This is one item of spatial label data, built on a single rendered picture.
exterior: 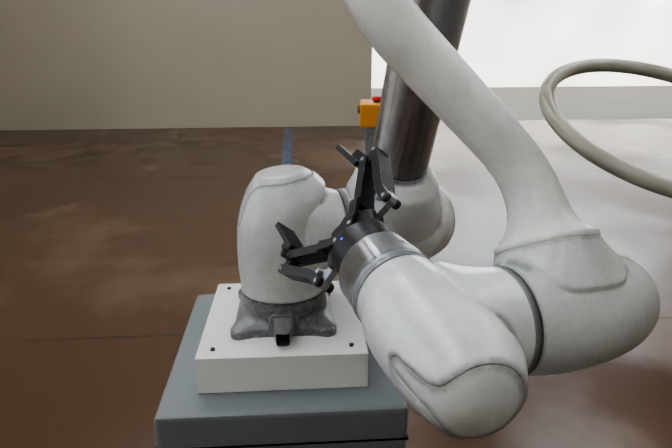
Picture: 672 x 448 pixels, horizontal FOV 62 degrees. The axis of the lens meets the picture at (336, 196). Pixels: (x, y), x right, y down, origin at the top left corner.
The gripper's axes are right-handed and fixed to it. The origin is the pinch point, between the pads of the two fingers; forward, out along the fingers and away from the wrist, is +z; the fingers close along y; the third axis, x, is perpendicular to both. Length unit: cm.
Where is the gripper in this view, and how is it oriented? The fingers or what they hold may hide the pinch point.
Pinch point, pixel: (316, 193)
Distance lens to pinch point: 76.7
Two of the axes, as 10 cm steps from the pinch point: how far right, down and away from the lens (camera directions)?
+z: -3.4, -3.8, 8.6
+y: 6.1, -7.8, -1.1
